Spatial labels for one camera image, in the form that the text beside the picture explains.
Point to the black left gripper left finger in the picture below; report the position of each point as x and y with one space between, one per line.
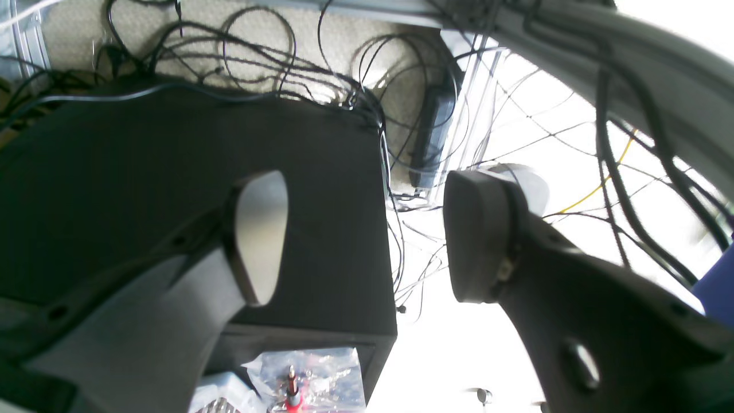
139 337

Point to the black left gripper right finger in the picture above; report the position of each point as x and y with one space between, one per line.
601 338

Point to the clear plastic bag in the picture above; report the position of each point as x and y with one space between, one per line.
304 380

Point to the black power adapter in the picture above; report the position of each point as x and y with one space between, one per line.
430 139

